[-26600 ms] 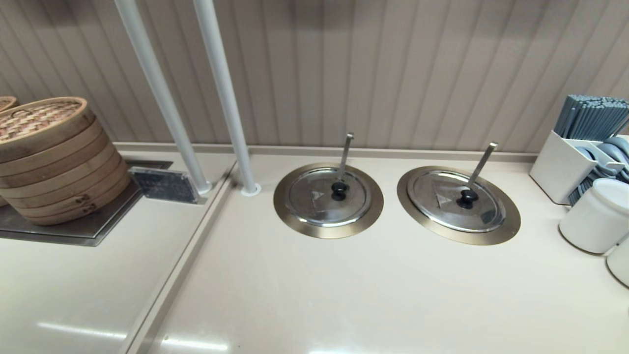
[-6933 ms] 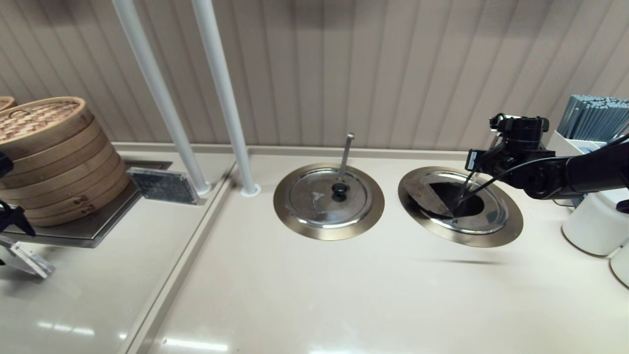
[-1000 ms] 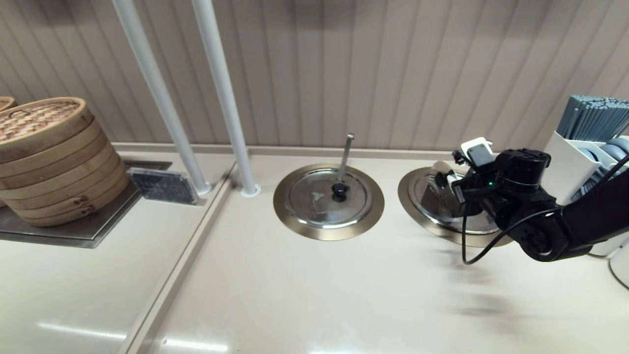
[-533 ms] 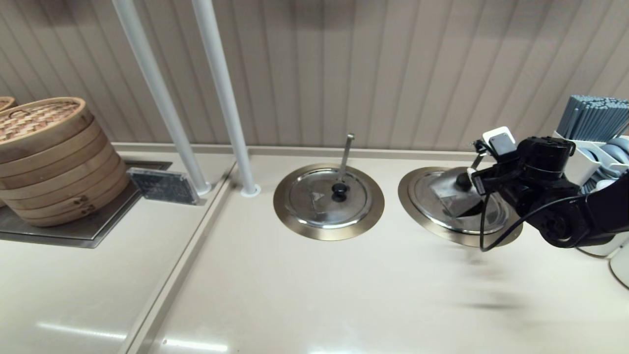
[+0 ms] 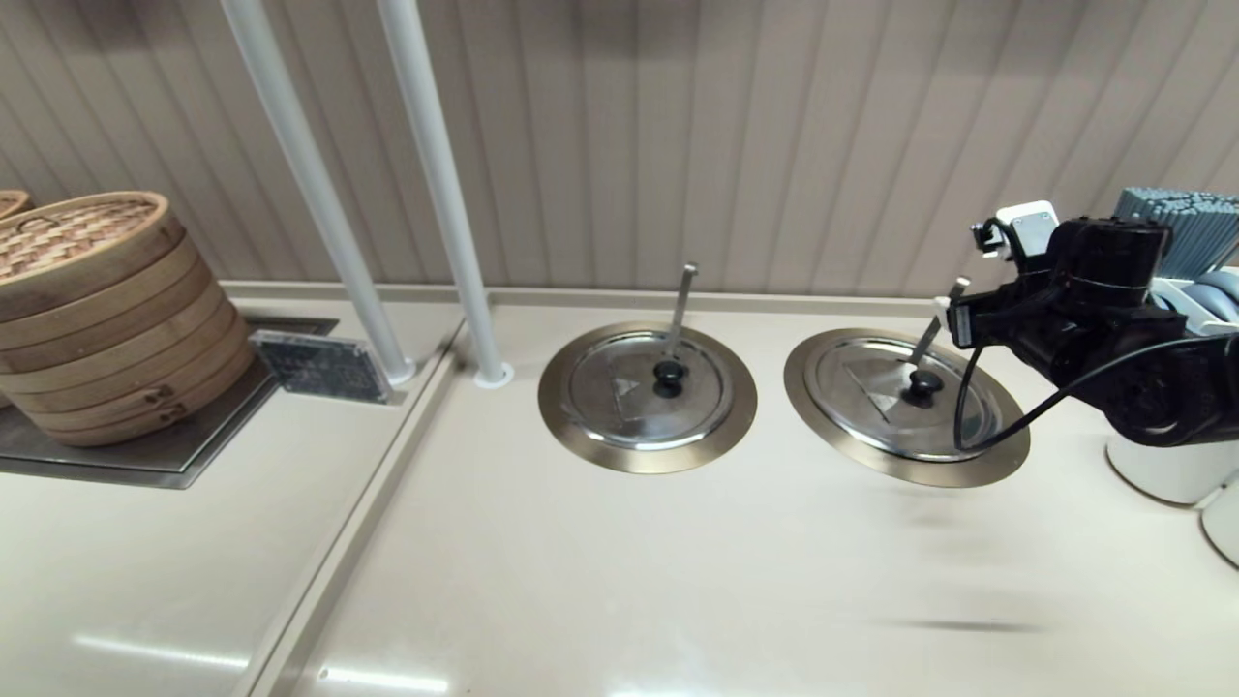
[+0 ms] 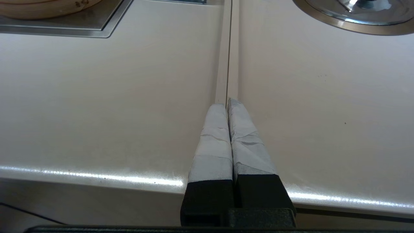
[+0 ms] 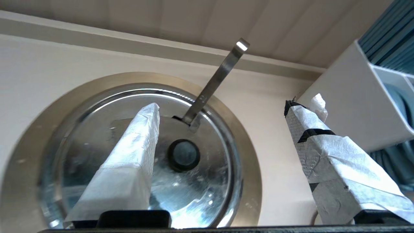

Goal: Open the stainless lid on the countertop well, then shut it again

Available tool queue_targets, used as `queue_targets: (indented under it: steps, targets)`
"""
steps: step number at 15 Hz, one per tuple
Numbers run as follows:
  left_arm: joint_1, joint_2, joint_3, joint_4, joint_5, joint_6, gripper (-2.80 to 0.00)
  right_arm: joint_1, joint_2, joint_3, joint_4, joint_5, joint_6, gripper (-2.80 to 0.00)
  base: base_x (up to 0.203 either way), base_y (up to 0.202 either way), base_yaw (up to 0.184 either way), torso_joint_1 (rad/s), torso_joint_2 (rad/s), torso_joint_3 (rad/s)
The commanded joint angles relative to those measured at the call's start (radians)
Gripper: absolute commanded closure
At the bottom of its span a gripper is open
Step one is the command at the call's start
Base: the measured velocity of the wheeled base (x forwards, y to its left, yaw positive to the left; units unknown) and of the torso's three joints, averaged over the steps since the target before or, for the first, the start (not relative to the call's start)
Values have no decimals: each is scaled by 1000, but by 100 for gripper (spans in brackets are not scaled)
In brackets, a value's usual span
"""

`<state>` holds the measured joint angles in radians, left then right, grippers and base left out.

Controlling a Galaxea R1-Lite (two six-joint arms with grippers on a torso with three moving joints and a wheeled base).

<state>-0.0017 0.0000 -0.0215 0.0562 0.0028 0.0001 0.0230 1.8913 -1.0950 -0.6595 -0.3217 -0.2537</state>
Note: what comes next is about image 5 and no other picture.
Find grey chopsticks bundle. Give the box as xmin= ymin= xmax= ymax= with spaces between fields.
xmin=1113 ymin=187 xmax=1239 ymax=282

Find steel pot lid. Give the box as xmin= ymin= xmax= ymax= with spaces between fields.
xmin=565 ymin=331 xmax=733 ymax=450
xmin=803 ymin=336 xmax=1003 ymax=462

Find dark acrylic label sign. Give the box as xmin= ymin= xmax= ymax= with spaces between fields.
xmin=250 ymin=329 xmax=394 ymax=404

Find steel recessed steamer tray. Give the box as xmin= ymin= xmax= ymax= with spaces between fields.
xmin=0 ymin=316 xmax=340 ymax=489

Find stacked bamboo steamer baskets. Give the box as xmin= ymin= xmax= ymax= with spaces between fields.
xmin=0 ymin=191 xmax=258 ymax=447

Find white plastic utensil holder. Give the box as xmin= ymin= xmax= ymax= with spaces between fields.
xmin=1150 ymin=274 xmax=1239 ymax=337

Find black camera cable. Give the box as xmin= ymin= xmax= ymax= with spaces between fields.
xmin=952 ymin=334 xmax=1239 ymax=454

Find grey plastic spoons bundle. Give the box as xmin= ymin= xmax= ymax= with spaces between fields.
xmin=1176 ymin=271 xmax=1239 ymax=325

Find white metal pole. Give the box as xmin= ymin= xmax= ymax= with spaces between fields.
xmin=221 ymin=0 xmax=417 ymax=385
xmin=376 ymin=0 xmax=515 ymax=389

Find white ceramic jar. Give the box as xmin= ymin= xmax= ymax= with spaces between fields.
xmin=1198 ymin=472 xmax=1239 ymax=569
xmin=1106 ymin=426 xmax=1239 ymax=506

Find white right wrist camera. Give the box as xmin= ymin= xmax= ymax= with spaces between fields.
xmin=971 ymin=200 xmax=1058 ymax=264

